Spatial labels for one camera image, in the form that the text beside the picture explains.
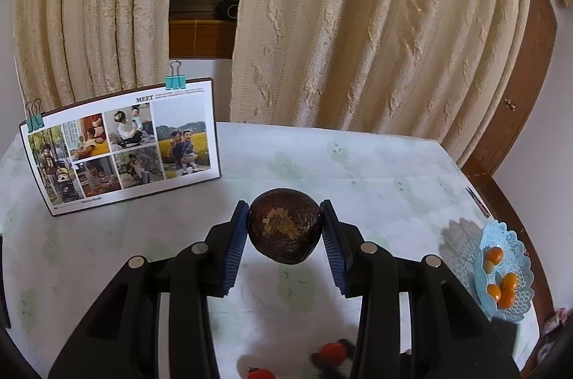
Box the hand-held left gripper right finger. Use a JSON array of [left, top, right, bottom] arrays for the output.
[[319, 200, 521, 379]]

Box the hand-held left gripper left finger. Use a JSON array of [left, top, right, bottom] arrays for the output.
[[48, 200, 250, 379]]

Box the dark brown water chestnut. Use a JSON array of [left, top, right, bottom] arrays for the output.
[[247, 188, 323, 265]]

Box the light blue lace basket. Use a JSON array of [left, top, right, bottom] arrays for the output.
[[473, 219, 536, 323]]

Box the white printed tablecloth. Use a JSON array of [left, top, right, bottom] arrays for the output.
[[0, 121, 539, 379]]

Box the photo collage board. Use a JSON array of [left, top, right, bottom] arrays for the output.
[[19, 77, 222, 218]]

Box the teal binder clip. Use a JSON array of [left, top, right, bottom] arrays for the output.
[[164, 59, 187, 90], [24, 97, 45, 133]]

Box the wooden shelf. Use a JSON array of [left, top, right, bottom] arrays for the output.
[[169, 18, 239, 58]]

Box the beige curtain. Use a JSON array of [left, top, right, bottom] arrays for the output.
[[228, 0, 536, 179], [11, 0, 185, 112]]

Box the black phone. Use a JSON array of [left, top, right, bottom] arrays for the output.
[[0, 233, 12, 330]]

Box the dark small device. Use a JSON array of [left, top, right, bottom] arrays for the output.
[[214, 1, 241, 20]]

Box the brown wooden door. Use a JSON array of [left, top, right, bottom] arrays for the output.
[[460, 0, 559, 179]]

